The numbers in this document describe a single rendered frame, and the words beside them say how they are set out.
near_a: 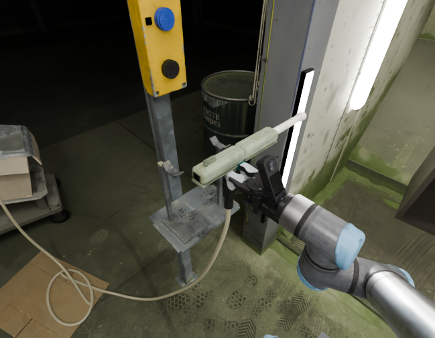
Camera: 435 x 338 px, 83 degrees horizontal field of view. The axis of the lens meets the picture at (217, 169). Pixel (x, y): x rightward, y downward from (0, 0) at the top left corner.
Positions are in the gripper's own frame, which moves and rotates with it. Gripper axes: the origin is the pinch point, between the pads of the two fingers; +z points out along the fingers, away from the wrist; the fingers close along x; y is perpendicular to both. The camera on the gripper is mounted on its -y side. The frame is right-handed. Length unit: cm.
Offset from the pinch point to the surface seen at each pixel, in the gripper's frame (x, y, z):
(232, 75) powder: 113, 30, 101
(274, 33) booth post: 47, -23, 22
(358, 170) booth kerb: 175, 106, -5
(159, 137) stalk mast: -3.1, 3.8, 30.6
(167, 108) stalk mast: 1.1, -6.2, 29.4
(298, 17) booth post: 47, -29, 13
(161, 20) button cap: -1.6, -32.8, 22.1
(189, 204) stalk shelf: 0.9, 36.3, 22.4
